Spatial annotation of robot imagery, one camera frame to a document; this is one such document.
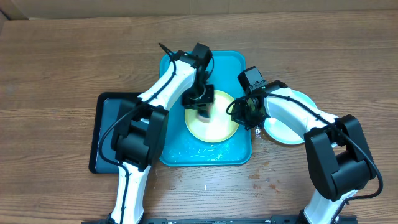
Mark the green sponge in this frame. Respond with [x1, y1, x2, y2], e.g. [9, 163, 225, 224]
[196, 108, 211, 123]

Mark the light blue plate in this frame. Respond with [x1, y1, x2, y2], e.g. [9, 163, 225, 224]
[264, 99, 304, 145]

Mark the yellow plate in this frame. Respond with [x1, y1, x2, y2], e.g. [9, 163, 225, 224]
[185, 90, 239, 143]

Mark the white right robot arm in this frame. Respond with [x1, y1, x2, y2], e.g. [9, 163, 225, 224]
[226, 80, 381, 223]

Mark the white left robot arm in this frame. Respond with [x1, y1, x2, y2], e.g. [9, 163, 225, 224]
[104, 47, 214, 223]

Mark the teal plastic tray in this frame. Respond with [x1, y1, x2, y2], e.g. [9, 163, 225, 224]
[160, 50, 252, 166]

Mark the black water tray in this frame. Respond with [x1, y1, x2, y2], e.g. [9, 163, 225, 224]
[88, 92, 140, 174]

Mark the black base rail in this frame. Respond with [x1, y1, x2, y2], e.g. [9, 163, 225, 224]
[81, 214, 358, 224]

